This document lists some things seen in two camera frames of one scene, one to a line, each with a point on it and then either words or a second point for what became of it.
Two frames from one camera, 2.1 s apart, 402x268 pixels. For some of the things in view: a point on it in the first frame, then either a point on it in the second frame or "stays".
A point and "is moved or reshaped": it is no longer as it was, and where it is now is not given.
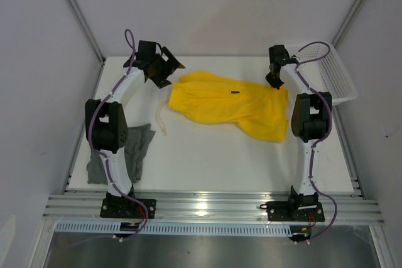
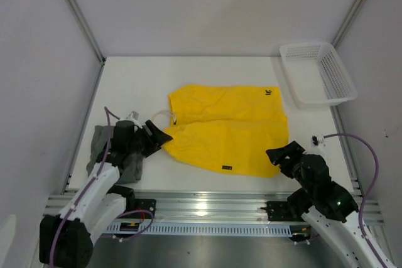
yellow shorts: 207,97 is moved or reshaped
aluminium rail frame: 210,208 stays
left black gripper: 170,66 to 155,141
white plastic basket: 321,66 stays
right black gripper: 273,83 to 276,155
